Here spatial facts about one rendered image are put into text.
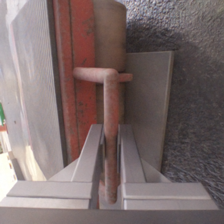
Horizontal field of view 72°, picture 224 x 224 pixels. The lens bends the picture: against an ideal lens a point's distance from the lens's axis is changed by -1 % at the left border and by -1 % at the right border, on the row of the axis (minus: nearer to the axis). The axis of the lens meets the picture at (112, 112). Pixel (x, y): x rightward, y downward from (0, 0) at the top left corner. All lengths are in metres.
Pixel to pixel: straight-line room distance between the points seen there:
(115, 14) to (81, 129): 0.15
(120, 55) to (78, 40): 0.07
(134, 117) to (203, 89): 0.11
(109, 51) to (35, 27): 0.09
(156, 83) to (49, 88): 0.14
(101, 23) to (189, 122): 0.17
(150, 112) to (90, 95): 0.10
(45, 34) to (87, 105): 0.08
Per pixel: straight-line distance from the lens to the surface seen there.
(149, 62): 0.23
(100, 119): 0.22
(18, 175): 3.24
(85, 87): 0.17
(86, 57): 0.17
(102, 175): 0.27
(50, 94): 0.19
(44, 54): 0.19
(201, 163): 0.24
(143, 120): 0.25
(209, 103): 0.21
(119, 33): 0.23
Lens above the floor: 0.20
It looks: 37 degrees down
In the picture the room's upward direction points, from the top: 104 degrees counter-clockwise
